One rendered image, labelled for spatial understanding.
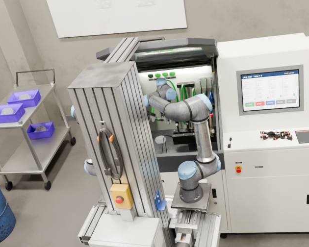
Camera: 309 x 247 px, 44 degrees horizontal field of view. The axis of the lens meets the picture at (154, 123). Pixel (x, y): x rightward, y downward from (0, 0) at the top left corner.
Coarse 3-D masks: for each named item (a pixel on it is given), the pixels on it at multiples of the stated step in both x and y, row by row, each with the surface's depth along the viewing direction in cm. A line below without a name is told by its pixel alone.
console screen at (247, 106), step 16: (240, 80) 285; (256, 80) 283; (272, 80) 281; (288, 80) 279; (240, 96) 289; (256, 96) 287; (272, 96) 285; (288, 96) 283; (240, 112) 293; (256, 112) 291; (272, 112) 289
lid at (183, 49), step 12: (108, 48) 224; (144, 48) 219; (156, 48) 218; (168, 48) 221; (180, 48) 239; (192, 48) 244; (204, 48) 235; (216, 48) 245; (132, 60) 283; (144, 60) 289; (156, 60) 295; (168, 60) 293; (180, 60) 295; (192, 60) 303; (204, 60) 306
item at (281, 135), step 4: (260, 132) 288; (264, 132) 287; (268, 132) 286; (272, 132) 283; (276, 132) 287; (280, 132) 283; (284, 132) 283; (288, 132) 282; (260, 136) 283; (264, 136) 284; (268, 136) 284; (272, 136) 283; (276, 136) 282; (280, 136) 283; (284, 136) 282; (288, 136) 282
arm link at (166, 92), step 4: (164, 84) 254; (160, 88) 254; (164, 88) 250; (168, 88) 249; (172, 88) 250; (160, 92) 247; (164, 92) 248; (168, 92) 246; (172, 92) 246; (176, 92) 249; (160, 96) 247; (164, 96) 248; (168, 96) 247; (172, 96) 248; (176, 96) 250
